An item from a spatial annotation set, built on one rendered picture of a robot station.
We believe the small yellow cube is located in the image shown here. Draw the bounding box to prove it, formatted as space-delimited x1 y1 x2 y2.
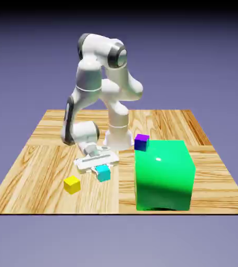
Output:
64 175 81 195

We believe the small cyan cube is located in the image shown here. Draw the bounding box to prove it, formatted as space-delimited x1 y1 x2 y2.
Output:
95 164 111 183

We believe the small purple cube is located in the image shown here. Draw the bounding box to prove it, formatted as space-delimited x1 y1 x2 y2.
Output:
134 133 150 152

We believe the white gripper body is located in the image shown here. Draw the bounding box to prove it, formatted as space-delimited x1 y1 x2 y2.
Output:
73 151 120 174

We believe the large green box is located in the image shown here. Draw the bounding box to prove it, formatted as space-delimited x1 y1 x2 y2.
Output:
134 139 196 212

